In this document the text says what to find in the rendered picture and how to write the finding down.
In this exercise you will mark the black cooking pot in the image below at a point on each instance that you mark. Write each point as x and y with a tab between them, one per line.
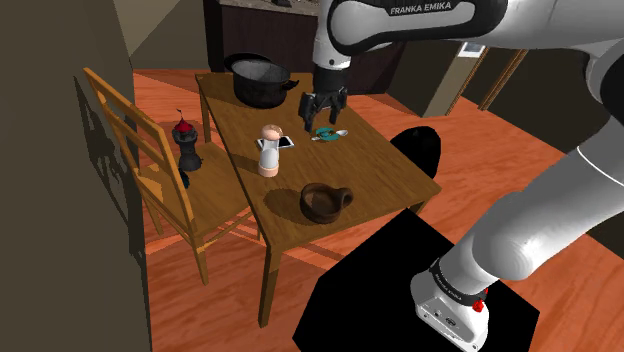
258	83

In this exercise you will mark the black robot stand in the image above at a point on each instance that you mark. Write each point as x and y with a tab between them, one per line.
380	292

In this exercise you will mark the teal measuring spoon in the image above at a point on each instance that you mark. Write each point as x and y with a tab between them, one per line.
327	134

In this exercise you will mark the brown clay cup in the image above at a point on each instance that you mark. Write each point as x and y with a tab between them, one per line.
324	201

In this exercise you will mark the wooden table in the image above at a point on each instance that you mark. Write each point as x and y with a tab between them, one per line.
341	166

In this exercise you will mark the black round chair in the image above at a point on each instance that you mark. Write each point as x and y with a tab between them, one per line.
419	148

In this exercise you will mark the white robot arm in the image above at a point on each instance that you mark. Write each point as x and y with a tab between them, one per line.
516	214

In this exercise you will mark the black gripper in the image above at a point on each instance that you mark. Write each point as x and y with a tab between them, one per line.
327	86

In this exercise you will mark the white and pink grinder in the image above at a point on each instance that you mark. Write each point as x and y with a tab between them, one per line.
269	151

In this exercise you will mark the black grinder with red top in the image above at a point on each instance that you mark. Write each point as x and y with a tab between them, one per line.
186	146

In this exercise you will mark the wooden chair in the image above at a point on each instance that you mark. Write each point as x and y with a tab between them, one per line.
166	190

